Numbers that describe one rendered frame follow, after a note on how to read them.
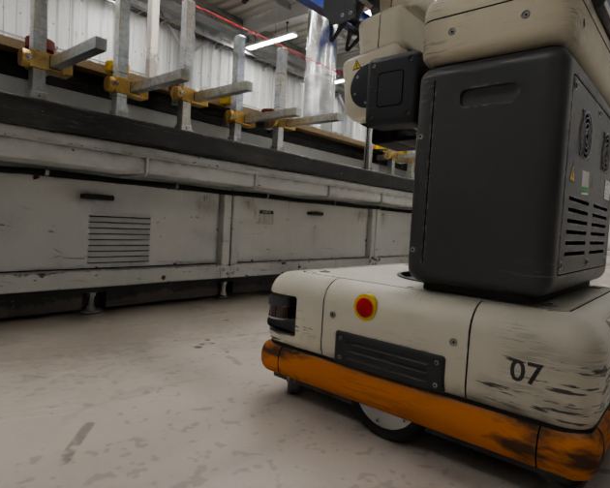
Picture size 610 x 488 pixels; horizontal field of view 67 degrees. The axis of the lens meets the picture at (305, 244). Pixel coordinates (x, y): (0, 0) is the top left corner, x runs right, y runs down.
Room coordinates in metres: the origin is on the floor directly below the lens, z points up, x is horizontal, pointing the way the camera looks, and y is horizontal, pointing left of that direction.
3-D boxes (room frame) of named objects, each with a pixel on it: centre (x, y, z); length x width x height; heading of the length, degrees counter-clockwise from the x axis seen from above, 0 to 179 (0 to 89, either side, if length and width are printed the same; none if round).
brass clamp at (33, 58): (1.38, 0.79, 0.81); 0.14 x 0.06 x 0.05; 139
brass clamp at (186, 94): (1.76, 0.46, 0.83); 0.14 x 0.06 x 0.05; 139
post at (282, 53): (2.12, 0.15, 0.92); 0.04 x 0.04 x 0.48; 49
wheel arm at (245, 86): (1.71, 0.38, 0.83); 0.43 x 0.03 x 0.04; 49
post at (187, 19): (1.74, 0.48, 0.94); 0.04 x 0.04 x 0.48; 49
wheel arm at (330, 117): (2.09, 0.05, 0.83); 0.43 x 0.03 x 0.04; 49
